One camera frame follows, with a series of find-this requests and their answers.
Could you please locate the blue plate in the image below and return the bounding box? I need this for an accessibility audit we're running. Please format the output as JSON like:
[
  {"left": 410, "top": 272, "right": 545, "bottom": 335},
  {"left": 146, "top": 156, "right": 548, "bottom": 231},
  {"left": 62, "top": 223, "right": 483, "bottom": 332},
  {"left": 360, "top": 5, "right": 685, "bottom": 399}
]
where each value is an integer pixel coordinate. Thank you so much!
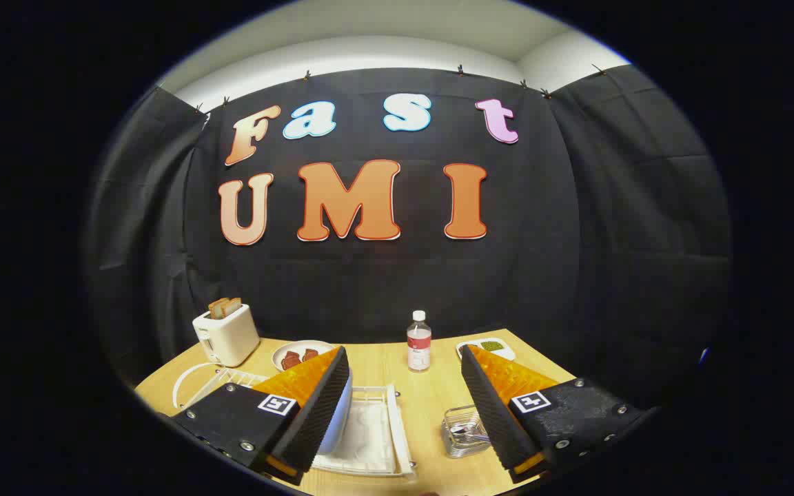
[{"left": 318, "top": 375, "right": 354, "bottom": 454}]

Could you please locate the white divided condiment tray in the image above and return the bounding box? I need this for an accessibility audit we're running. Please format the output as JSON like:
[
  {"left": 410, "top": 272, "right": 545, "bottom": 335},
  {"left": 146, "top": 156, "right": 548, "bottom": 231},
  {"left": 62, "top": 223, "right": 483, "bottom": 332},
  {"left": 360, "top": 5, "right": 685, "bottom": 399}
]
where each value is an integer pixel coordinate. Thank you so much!
[{"left": 456, "top": 338, "right": 516, "bottom": 362}]

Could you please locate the white toaster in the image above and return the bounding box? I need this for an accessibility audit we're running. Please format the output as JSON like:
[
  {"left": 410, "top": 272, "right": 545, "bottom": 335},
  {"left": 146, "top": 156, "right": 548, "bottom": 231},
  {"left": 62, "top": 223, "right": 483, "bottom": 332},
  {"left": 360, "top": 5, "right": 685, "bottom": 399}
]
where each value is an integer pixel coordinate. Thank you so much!
[{"left": 192, "top": 304, "right": 261, "bottom": 367}]

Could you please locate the white wire dish rack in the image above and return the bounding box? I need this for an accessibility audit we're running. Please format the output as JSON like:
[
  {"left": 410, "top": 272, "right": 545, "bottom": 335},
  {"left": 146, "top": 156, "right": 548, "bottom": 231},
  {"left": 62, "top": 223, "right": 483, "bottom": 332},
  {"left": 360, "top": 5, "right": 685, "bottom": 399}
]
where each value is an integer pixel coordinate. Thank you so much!
[{"left": 173, "top": 363, "right": 417, "bottom": 479}]

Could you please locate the metal wire basket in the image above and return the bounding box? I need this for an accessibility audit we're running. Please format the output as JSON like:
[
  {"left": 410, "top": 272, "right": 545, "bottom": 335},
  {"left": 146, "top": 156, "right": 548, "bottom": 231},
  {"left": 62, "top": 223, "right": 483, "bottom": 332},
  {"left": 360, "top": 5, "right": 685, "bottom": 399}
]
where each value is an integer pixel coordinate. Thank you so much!
[{"left": 440, "top": 406, "right": 493, "bottom": 459}]

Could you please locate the white round plate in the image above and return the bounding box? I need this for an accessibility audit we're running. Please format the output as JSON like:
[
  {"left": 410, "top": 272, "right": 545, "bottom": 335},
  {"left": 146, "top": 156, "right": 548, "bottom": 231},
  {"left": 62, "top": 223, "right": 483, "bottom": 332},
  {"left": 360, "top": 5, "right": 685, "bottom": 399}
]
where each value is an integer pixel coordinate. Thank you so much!
[{"left": 272, "top": 340, "right": 336, "bottom": 373}]

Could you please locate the clear bottle with red label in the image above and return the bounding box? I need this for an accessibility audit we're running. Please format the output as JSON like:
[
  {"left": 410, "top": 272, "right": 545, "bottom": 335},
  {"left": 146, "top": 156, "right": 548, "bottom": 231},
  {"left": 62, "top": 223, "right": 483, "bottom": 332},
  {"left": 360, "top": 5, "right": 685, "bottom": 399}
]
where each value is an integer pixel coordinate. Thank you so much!
[{"left": 407, "top": 310, "right": 432, "bottom": 373}]

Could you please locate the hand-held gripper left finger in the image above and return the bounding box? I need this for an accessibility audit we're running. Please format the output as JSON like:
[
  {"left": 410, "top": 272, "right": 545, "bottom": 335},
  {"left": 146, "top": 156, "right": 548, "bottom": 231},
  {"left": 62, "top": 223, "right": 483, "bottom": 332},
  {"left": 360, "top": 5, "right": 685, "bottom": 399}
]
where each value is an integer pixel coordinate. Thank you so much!
[{"left": 171, "top": 347, "right": 352, "bottom": 486}]

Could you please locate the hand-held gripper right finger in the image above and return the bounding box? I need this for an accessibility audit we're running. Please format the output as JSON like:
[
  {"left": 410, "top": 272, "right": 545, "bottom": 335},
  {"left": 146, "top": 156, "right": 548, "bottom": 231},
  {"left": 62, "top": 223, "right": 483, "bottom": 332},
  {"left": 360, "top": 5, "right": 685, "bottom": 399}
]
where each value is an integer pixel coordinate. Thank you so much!
[{"left": 461, "top": 344, "right": 649, "bottom": 483}]

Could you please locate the metal spoon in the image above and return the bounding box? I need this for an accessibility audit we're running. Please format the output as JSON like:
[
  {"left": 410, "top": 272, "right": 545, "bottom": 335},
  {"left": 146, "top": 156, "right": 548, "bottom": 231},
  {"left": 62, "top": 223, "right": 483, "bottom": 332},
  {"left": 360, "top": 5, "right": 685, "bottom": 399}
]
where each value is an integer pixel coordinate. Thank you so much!
[{"left": 449, "top": 422, "right": 491, "bottom": 443}]

